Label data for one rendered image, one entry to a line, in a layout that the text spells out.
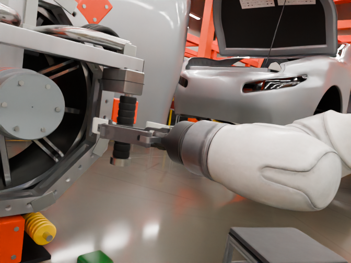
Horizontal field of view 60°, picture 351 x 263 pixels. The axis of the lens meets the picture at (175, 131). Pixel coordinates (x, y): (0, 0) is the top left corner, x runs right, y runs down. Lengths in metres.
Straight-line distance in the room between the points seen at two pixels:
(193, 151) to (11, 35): 0.34
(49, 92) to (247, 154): 0.40
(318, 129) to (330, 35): 3.34
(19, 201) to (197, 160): 0.50
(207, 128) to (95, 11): 0.51
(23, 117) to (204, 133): 0.34
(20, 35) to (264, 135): 0.41
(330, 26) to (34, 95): 3.45
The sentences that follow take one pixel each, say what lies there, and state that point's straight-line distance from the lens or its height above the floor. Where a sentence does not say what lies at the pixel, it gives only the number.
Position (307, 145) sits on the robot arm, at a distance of 0.38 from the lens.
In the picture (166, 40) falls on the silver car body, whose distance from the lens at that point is 1.49.
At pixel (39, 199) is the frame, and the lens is 0.84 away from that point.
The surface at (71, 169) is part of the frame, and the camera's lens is 0.85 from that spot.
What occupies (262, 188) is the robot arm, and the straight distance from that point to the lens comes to 0.39.
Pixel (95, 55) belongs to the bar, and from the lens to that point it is 0.63.
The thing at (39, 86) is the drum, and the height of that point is 0.89.
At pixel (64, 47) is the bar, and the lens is 0.60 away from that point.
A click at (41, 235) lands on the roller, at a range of 0.89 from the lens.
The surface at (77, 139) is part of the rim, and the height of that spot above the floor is 0.75.
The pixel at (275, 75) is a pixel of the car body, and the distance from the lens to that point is 3.03.
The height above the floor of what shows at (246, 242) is 0.33.
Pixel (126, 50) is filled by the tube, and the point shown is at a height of 0.99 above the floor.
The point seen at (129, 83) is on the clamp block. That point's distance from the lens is 0.63.
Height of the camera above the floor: 0.89
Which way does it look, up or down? 5 degrees down
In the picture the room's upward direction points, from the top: 8 degrees clockwise
